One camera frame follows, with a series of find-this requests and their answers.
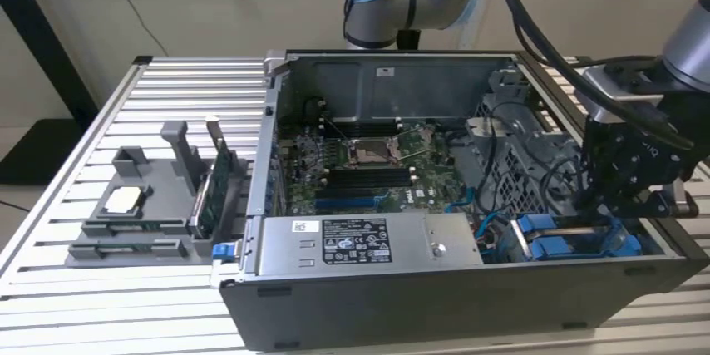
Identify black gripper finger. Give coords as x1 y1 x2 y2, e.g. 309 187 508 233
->
611 181 699 219
572 162 612 219

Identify thin black disk wire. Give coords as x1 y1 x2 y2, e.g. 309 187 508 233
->
538 155 590 217

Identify grey disk bay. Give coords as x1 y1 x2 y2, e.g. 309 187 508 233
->
504 204 667 265

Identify blue expansion slot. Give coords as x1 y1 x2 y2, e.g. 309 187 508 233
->
313 195 384 208

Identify perforated metal drive cage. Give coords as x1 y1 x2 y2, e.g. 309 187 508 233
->
476 92 588 225

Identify green motherboard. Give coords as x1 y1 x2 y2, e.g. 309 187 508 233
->
276 121 474 217

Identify silver power supply unit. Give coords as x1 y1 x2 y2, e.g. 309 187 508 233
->
255 211 483 278

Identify CPU socket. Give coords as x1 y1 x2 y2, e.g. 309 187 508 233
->
344 138 402 170

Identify open black PC case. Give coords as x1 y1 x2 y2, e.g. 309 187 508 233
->
209 47 710 353

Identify silver case hinge latch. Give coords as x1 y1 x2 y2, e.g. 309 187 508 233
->
261 48 291 82

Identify green graphics card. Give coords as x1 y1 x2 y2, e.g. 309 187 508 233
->
187 116 237 242

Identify blue case latch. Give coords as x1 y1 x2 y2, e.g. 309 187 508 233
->
211 242 240 264

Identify grey parts rack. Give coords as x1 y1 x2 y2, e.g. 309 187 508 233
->
63 120 257 269

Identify silver CPU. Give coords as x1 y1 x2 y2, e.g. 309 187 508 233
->
103 186 147 214

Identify black floor base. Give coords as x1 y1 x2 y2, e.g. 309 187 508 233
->
0 117 85 186

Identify black upright pole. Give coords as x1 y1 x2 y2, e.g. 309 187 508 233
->
0 0 101 128

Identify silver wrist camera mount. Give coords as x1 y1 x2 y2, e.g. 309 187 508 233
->
580 64 667 124

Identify long black looped wire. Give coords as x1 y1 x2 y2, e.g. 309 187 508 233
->
475 101 542 217

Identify silver metal bracket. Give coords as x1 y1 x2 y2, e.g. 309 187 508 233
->
463 116 510 140

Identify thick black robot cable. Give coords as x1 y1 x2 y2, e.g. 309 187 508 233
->
495 0 695 150

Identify black bracket behind case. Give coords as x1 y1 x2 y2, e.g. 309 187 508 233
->
398 30 422 51

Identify thin wire locking lever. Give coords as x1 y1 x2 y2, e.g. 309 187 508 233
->
321 116 352 143

